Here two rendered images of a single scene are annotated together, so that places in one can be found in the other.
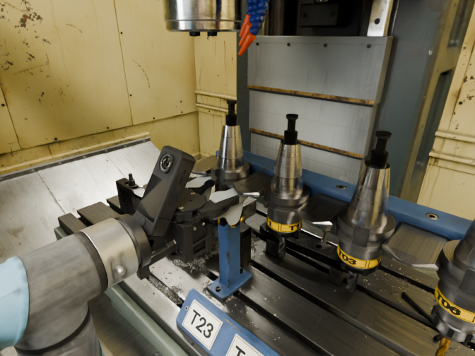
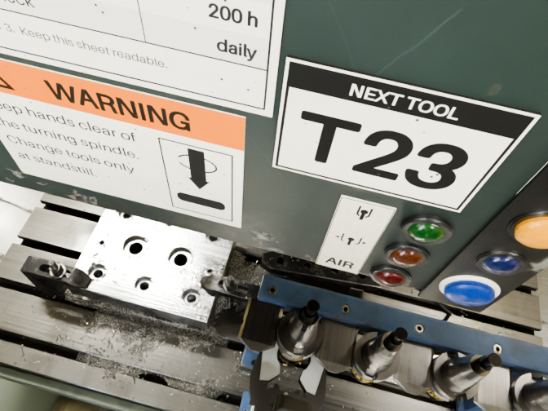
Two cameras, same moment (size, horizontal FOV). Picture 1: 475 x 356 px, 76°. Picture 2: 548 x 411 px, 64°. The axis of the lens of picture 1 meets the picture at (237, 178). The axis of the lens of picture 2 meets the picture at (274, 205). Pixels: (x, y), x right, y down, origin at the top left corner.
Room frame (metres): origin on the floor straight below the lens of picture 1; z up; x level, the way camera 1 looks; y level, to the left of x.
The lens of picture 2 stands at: (0.33, 0.17, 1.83)
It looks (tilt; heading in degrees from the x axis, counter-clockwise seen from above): 58 degrees down; 324
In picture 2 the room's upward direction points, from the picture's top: 9 degrees clockwise
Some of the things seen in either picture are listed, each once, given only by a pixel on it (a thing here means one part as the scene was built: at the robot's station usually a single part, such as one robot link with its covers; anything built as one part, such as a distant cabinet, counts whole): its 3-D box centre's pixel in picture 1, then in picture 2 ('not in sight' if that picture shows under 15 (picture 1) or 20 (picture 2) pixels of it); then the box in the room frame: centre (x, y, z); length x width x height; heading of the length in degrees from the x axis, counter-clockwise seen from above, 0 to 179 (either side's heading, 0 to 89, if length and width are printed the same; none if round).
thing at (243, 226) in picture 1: (227, 230); (233, 293); (0.62, 0.03, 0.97); 0.13 x 0.03 x 0.15; 48
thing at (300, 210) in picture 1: (321, 210); (413, 367); (0.33, -0.11, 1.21); 0.07 x 0.05 x 0.01; 138
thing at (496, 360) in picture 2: (380, 148); (487, 362); (0.30, -0.15, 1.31); 0.02 x 0.02 x 0.03
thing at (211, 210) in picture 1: (210, 205); (306, 395); (0.38, 0.04, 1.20); 0.09 x 0.05 x 0.02; 124
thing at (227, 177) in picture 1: (230, 172); (298, 334); (0.45, 0.01, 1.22); 0.06 x 0.06 x 0.03
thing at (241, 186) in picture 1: (255, 184); (336, 346); (0.41, -0.03, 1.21); 0.07 x 0.05 x 0.01; 138
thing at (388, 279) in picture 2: not in sight; (390, 277); (0.39, 0.03, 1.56); 0.02 x 0.01 x 0.02; 48
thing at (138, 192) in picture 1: (132, 195); (60, 277); (0.81, 0.32, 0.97); 0.13 x 0.03 x 0.15; 48
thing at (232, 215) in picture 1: (234, 207); (313, 365); (0.41, 0.00, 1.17); 0.09 x 0.03 x 0.06; 124
